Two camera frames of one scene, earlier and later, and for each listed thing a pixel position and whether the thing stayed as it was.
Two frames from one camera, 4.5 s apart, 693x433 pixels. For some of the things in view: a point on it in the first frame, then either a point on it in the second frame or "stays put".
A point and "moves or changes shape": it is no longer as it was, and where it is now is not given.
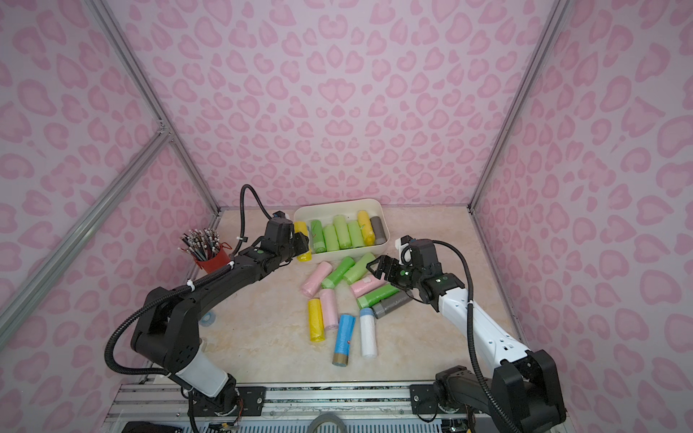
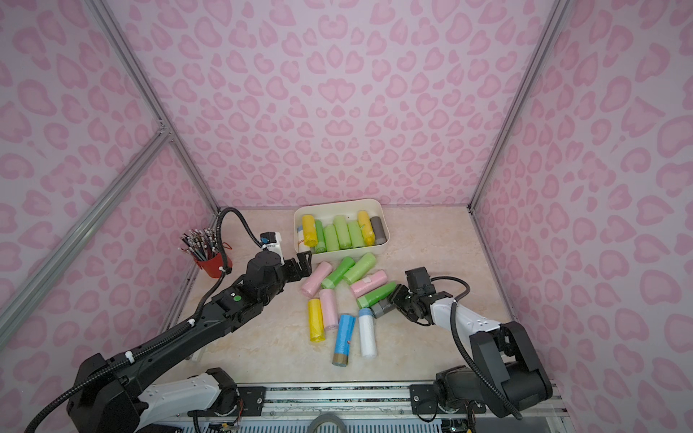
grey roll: [391, 304] stays put
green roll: [330, 238] stays put
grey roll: [378, 230] stays put
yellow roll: [301, 226] moves or changes shape
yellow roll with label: [366, 228] stays put
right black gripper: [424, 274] → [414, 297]
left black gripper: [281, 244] → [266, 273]
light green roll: [342, 231] stays put
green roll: [355, 234] stays put
